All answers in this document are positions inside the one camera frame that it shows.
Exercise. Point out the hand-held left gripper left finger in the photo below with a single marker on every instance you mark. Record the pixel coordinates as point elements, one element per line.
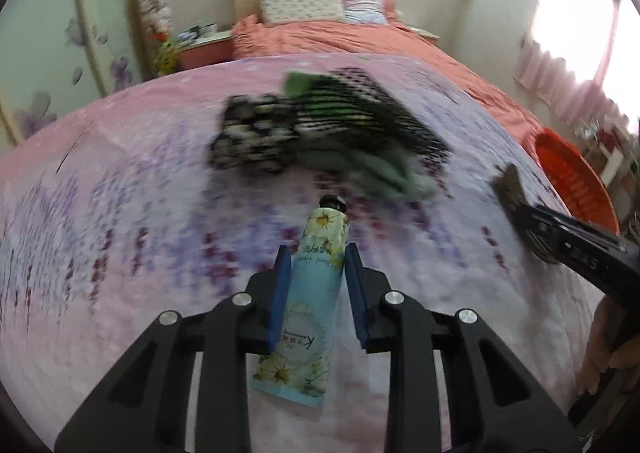
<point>280,298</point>

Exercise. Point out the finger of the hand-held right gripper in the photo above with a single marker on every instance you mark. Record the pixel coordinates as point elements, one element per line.
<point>537,233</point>

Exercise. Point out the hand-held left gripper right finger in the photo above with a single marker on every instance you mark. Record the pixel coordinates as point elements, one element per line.
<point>356,298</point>

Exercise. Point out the floral hand cream tube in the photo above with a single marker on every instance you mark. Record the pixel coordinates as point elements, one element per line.
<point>315,243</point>

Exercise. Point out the orange plastic basket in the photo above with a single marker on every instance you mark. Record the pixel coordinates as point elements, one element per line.
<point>575,178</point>

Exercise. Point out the person's right hand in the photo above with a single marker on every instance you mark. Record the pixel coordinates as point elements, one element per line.
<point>597,348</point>

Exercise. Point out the green cloth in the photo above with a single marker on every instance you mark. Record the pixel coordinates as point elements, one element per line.
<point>390,108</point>
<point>395,178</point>

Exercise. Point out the pink curtain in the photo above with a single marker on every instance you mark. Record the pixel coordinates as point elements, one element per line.
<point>565,83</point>

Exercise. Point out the black floral scrunchie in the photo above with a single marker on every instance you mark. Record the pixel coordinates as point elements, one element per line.
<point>250,133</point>

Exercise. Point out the pink floral tablecloth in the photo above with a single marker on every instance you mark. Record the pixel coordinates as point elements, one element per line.
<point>125,233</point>

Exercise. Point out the small beige nightstand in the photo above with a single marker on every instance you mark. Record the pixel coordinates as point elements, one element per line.
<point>425,32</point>

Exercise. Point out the orange pink bed quilt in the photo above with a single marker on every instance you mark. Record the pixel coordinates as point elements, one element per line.
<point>375,43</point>

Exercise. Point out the pink white nightstand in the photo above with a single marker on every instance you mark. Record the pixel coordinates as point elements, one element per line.
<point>207,50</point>

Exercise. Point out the yellow plush toy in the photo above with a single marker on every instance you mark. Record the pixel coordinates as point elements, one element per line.
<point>166,55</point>

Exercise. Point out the white mug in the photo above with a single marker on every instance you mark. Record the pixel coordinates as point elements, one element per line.
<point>210,28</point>

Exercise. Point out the pink striped pillow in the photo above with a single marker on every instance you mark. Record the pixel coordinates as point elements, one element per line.
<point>365,7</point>

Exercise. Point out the floral print pillow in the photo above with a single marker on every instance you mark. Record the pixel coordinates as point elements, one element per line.
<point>300,5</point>

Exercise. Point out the clear plush toy tube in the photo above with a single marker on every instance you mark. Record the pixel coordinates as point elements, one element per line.
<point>155,3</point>

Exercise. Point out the floral sliding door wardrobe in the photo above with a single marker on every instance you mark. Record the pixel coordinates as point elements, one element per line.
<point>50,33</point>

